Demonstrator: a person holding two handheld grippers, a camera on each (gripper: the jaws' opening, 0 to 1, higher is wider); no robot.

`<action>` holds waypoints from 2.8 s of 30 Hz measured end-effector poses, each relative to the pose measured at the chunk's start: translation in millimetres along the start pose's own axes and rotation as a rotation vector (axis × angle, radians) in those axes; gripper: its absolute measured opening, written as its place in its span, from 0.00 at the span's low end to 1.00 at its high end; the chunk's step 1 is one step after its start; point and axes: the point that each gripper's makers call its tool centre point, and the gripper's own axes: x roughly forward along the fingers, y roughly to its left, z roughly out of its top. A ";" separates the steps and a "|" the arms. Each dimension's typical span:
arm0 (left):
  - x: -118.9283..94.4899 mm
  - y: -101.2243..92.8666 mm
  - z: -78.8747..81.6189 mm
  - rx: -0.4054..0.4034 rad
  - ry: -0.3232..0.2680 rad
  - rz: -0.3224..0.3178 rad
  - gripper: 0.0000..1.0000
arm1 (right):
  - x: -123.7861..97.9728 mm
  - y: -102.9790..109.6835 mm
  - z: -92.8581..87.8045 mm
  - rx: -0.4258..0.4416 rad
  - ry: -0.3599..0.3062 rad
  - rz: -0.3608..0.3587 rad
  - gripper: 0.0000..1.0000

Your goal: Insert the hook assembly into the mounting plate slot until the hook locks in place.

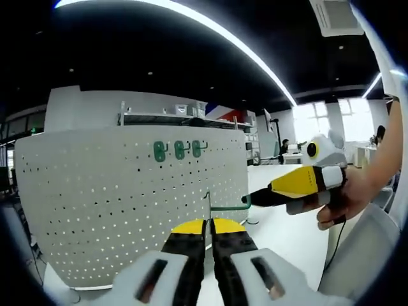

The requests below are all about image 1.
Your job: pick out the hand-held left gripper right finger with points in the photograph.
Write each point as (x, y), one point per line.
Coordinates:
(271, 280)

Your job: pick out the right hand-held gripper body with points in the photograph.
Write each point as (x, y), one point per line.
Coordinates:
(328, 153)

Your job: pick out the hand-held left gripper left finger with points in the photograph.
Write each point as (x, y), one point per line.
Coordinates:
(146, 280)

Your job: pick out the white perforated mounting plate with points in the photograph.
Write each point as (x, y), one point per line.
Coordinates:
(95, 197)

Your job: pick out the person's right hand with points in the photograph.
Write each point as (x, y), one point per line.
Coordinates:
(354, 197)

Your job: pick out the black monitor stand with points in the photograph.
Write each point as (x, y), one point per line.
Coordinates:
(279, 143)

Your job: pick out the grey mesh office chair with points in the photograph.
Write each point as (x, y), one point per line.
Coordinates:
(360, 255)

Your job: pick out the short ceiling light strip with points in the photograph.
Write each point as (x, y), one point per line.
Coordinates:
(373, 84)

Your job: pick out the ceiling air vent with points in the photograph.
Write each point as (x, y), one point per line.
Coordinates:
(338, 19)

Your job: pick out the long ceiling light strip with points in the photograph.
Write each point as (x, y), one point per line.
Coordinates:
(207, 19)

